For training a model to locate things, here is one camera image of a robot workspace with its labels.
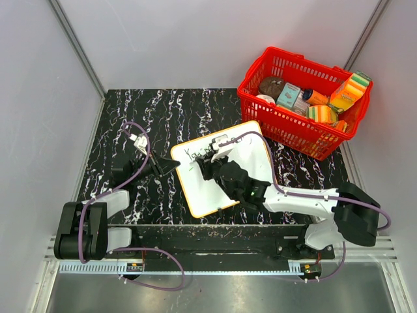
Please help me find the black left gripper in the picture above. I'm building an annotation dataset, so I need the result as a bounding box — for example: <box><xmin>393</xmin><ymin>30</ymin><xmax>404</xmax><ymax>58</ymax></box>
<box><xmin>129</xmin><ymin>148</ymin><xmax>180</xmax><ymax>183</ymax></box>

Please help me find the white board yellow frame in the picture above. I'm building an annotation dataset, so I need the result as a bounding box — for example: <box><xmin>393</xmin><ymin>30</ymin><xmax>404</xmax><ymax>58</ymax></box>
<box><xmin>171</xmin><ymin>121</ymin><xmax>273</xmax><ymax>218</ymax></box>

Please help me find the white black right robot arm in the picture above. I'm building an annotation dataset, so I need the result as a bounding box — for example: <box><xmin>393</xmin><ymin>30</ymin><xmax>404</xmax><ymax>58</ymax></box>
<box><xmin>196</xmin><ymin>156</ymin><xmax>381</xmax><ymax>258</ymax></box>

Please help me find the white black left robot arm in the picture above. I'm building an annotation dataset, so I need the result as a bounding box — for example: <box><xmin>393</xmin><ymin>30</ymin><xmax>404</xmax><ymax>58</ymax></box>
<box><xmin>53</xmin><ymin>153</ymin><xmax>180</xmax><ymax>263</ymax></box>

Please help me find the white round lid container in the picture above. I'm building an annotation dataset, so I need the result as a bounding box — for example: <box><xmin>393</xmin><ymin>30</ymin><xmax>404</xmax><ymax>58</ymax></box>
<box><xmin>256</xmin><ymin>94</ymin><xmax>276</xmax><ymax>105</ymax></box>

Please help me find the brown round bread pack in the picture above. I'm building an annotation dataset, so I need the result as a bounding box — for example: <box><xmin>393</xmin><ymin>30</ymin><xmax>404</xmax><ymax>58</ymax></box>
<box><xmin>258</xmin><ymin>76</ymin><xmax>287</xmax><ymax>100</ymax></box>

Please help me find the teal small carton box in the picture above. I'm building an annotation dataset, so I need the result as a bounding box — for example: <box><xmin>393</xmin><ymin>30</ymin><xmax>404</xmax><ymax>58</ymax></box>
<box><xmin>276</xmin><ymin>83</ymin><xmax>301</xmax><ymax>110</ymax></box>

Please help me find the pink white packet in basket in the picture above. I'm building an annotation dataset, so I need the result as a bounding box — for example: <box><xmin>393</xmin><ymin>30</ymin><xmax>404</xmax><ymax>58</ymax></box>
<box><xmin>292</xmin><ymin>99</ymin><xmax>310</xmax><ymax>117</ymax></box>

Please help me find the red plastic shopping basket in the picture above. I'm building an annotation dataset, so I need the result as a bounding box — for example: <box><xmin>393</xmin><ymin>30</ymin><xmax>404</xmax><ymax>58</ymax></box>
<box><xmin>237</xmin><ymin>47</ymin><xmax>373</xmax><ymax>160</ymax></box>

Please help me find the orange bottle blue cap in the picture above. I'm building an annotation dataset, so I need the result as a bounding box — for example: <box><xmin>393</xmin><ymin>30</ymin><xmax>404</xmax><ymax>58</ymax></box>
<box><xmin>302</xmin><ymin>89</ymin><xmax>329</xmax><ymax>106</ymax></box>

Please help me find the striped orange sponge pack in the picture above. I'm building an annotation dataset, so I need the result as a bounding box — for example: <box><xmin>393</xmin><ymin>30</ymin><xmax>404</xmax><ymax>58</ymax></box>
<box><xmin>307</xmin><ymin>105</ymin><xmax>338</xmax><ymax>124</ymax></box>

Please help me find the orange packet in basket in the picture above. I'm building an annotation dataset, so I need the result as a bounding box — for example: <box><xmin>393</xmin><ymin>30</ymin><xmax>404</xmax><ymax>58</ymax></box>
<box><xmin>330</xmin><ymin>120</ymin><xmax>348</xmax><ymax>132</ymax></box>

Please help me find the yellow green sponge pack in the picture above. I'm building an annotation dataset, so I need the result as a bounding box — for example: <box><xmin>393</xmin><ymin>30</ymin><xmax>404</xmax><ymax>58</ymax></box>
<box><xmin>328</xmin><ymin>71</ymin><xmax>372</xmax><ymax>114</ymax></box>

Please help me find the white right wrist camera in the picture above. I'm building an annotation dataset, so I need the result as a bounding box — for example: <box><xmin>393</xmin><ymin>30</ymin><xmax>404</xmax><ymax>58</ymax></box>
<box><xmin>210</xmin><ymin>134</ymin><xmax>235</xmax><ymax>163</ymax></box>

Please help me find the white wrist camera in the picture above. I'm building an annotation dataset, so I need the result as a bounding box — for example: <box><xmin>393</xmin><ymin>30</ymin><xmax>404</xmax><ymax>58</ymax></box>
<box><xmin>129</xmin><ymin>134</ymin><xmax>148</xmax><ymax>155</ymax></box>
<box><xmin>210</xmin><ymin>134</ymin><xmax>235</xmax><ymax>163</ymax></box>

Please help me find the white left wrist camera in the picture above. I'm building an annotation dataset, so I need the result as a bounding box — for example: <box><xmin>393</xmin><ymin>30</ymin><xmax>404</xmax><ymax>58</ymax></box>
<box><xmin>129</xmin><ymin>134</ymin><xmax>148</xmax><ymax>155</ymax></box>

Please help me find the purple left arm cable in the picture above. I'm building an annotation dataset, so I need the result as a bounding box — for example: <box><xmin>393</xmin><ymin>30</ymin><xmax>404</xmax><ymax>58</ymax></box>
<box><xmin>78</xmin><ymin>121</ymin><xmax>186</xmax><ymax>291</ymax></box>

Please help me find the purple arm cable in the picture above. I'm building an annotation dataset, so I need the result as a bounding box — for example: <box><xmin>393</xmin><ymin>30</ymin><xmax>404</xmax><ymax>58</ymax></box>
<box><xmin>221</xmin><ymin>130</ymin><xmax>392</xmax><ymax>283</ymax></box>
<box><xmin>78</xmin><ymin>121</ymin><xmax>186</xmax><ymax>291</ymax></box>

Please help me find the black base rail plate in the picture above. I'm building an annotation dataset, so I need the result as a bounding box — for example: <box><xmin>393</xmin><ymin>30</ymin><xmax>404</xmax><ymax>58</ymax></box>
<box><xmin>104</xmin><ymin>224</ymin><xmax>335</xmax><ymax>261</ymax></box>

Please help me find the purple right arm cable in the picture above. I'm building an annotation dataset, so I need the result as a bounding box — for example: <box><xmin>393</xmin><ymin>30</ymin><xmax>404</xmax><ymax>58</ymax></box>
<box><xmin>221</xmin><ymin>130</ymin><xmax>392</xmax><ymax>283</ymax></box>

